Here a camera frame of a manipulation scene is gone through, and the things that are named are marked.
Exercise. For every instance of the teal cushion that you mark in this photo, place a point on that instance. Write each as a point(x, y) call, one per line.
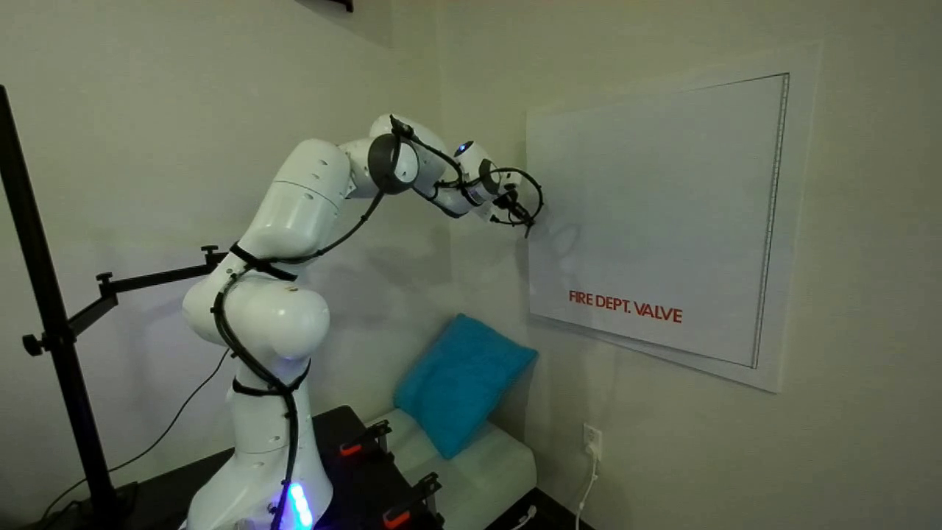
point(461, 380)

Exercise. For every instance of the white seat bench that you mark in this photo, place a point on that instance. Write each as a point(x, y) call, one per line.
point(477, 483)

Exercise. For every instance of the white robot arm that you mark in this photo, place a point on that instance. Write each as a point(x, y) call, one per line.
point(272, 324)

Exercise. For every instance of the black camera tripod stand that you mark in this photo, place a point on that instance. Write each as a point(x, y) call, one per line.
point(60, 327)

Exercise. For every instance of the white cabinet door frame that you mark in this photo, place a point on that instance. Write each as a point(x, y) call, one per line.
point(802, 69)

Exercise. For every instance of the white wall outlet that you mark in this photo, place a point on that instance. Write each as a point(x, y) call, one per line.
point(592, 439)

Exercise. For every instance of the white fire valve cabinet door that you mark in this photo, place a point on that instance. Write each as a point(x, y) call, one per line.
point(659, 217)

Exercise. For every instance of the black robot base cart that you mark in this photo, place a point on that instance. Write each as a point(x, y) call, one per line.
point(365, 486)

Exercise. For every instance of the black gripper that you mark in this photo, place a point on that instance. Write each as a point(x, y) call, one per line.
point(518, 198)

